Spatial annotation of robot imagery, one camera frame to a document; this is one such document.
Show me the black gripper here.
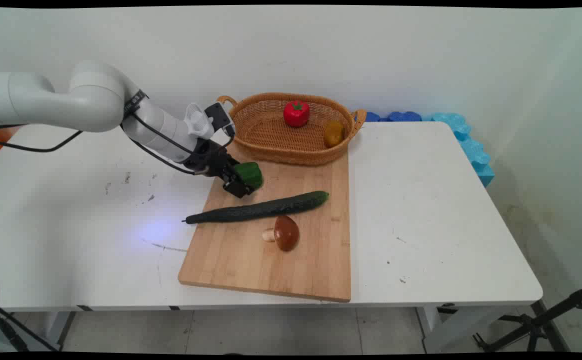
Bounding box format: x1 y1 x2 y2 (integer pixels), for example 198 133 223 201
183 139 256 200

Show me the green toy bell pepper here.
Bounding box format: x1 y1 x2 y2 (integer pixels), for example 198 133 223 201
233 161 264 190

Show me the yellow toy vegetable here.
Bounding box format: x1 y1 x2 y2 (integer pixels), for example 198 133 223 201
323 120 345 149

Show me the dark green toy cucumber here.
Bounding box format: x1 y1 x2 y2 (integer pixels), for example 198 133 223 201
181 190 330 225

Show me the brown toy mushroom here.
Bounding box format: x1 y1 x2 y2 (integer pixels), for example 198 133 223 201
262 215 301 252

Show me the wooden cutting board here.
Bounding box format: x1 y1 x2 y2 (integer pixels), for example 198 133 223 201
178 145 352 304

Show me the wide dark blue foam block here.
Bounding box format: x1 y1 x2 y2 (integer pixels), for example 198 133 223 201
387 111 423 123

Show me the white table leg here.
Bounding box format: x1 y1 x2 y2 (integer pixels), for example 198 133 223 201
45 310 78 352
415 304 538 354

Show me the orange object behind table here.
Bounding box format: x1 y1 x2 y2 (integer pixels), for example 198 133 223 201
0 126 23 164

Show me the black tripod stand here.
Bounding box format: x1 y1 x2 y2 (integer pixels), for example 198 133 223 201
438 282 582 354

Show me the woven wicker basket with handles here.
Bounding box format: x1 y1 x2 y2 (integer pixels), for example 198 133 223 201
216 92 368 166

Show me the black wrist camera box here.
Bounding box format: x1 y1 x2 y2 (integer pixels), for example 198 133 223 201
204 102 236 137

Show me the white ribbed camera mount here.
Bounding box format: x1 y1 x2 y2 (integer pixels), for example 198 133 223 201
184 103 215 140

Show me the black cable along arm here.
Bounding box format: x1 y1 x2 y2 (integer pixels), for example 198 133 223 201
0 112 235 176

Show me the black strap on arm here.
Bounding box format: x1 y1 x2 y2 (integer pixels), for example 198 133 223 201
122 89 148 119

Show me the black floor cable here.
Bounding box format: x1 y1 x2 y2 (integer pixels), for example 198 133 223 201
0 272 61 353

